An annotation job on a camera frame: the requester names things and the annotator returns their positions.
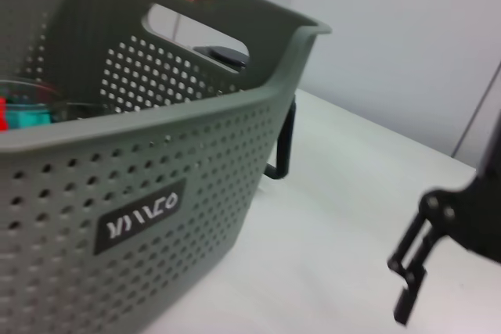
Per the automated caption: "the teal square block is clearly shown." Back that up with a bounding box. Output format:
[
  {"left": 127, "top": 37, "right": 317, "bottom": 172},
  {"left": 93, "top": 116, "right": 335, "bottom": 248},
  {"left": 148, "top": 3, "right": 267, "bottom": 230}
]
[{"left": 3, "top": 102, "right": 54, "bottom": 130}]

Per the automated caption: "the glass carafe with black handle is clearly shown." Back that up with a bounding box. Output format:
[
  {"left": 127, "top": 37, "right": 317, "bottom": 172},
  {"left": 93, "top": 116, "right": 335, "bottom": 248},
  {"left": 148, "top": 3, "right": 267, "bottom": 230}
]
[{"left": 193, "top": 45, "right": 297, "bottom": 181}]

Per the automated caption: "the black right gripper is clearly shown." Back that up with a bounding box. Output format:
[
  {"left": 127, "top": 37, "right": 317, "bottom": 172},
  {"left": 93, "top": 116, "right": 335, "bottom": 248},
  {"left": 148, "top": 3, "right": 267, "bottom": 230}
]
[{"left": 387, "top": 106, "right": 501, "bottom": 326}]

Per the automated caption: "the glass teacup with black holder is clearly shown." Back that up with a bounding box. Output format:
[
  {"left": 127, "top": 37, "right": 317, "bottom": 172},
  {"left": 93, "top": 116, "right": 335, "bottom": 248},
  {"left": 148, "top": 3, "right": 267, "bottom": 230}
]
[{"left": 0, "top": 79, "right": 67, "bottom": 130}]

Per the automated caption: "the grey perforated plastic storage bin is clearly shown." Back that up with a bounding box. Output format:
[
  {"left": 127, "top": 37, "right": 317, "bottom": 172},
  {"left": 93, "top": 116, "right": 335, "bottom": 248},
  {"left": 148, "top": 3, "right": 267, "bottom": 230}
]
[{"left": 0, "top": 0, "right": 333, "bottom": 334}]

